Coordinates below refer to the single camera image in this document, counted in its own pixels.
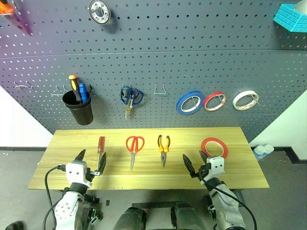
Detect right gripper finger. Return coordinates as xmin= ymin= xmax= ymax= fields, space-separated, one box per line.
xmin=198 ymin=149 xmax=210 ymax=166
xmin=182 ymin=153 xmax=196 ymax=179

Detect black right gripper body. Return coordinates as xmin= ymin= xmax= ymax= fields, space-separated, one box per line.
xmin=191 ymin=162 xmax=212 ymax=185

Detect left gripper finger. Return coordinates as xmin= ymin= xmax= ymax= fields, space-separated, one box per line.
xmin=73 ymin=149 xmax=87 ymax=163
xmin=95 ymin=151 xmax=107 ymax=176

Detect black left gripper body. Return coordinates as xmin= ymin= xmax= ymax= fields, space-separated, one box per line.
xmin=85 ymin=168 xmax=97 ymax=185

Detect large red tape roll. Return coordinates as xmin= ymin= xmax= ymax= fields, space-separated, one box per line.
xmin=200 ymin=137 xmax=229 ymax=159

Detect orange black handled pliers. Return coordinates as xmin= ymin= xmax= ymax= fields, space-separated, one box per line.
xmin=157 ymin=134 xmax=172 ymax=169

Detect red handled scissors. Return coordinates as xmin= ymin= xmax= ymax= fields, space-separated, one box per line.
xmin=125 ymin=135 xmax=145 ymax=172

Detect black plastic cup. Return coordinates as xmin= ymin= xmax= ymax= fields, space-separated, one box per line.
xmin=62 ymin=89 xmax=94 ymax=126

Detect dark rounded shape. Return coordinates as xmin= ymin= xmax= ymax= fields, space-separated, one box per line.
xmin=112 ymin=207 xmax=147 ymax=230
xmin=170 ymin=202 xmax=212 ymax=230

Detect black metal crossbar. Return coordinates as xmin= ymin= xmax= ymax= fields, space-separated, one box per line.
xmin=131 ymin=200 xmax=183 ymax=210

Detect small red tape roll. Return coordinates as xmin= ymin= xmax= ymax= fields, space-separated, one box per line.
xmin=203 ymin=91 xmax=227 ymax=113

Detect blue tape roll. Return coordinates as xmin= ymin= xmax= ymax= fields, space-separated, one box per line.
xmin=176 ymin=90 xmax=206 ymax=116

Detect white tape roll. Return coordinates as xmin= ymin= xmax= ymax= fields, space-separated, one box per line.
xmin=232 ymin=90 xmax=260 ymax=111

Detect metal double peg hook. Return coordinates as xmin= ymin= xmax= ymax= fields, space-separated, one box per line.
xmin=121 ymin=83 xmax=133 ymax=96

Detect black shoe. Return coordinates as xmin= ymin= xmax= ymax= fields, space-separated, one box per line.
xmin=4 ymin=220 xmax=25 ymax=230

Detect dark grey perforated pegboard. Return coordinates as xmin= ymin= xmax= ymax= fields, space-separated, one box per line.
xmin=0 ymin=0 xmax=307 ymax=144

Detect round metal flange disc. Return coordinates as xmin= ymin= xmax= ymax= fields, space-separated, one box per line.
xmin=88 ymin=0 xmax=112 ymax=25

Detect turquoise basket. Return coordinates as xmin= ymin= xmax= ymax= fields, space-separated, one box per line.
xmin=273 ymin=3 xmax=307 ymax=33

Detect orange object on hook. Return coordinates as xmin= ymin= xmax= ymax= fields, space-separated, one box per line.
xmin=0 ymin=0 xmax=16 ymax=16

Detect white rounded object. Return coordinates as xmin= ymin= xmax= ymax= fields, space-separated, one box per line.
xmin=295 ymin=0 xmax=307 ymax=12

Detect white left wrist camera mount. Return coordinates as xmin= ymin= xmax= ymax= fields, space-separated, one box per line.
xmin=65 ymin=161 xmax=93 ymax=189

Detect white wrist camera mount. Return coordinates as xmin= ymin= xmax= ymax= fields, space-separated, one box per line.
xmin=201 ymin=156 xmax=225 ymax=189
xmin=65 ymin=161 xmax=93 ymax=189

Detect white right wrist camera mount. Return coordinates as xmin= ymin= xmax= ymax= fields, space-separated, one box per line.
xmin=201 ymin=156 xmax=225 ymax=189

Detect red handled screwdriver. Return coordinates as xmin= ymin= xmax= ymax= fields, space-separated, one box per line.
xmin=96 ymin=136 xmax=106 ymax=172

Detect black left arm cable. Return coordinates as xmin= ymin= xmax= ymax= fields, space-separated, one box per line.
xmin=42 ymin=164 xmax=68 ymax=230

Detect blue handled scissors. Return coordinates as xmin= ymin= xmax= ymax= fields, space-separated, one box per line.
xmin=120 ymin=86 xmax=145 ymax=121

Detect blue screwdriver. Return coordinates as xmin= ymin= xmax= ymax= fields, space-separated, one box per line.
xmin=79 ymin=82 xmax=88 ymax=104

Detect silver wire hook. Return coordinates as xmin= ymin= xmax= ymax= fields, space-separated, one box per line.
xmin=13 ymin=80 xmax=35 ymax=91
xmin=153 ymin=82 xmax=167 ymax=95
xmin=50 ymin=84 xmax=67 ymax=97

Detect orange black handled screwdriver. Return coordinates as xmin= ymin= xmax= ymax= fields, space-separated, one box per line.
xmin=68 ymin=74 xmax=83 ymax=105

